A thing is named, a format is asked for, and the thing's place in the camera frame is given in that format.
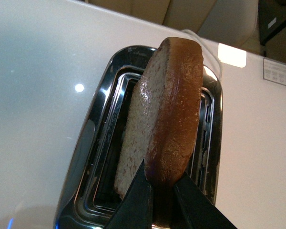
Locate white toaster power cable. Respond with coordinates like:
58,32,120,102
181,29,224,82

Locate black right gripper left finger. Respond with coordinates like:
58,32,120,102
104,162,153,229

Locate slice of bread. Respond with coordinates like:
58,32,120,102
114,37,204,198

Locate right beige chair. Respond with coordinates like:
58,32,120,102
121,0,258,46

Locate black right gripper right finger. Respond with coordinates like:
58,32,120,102
174,173,236,229

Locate label card on table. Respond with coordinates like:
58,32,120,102
263,57,286,86

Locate white chrome two-slot toaster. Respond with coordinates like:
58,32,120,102
54,45,223,229

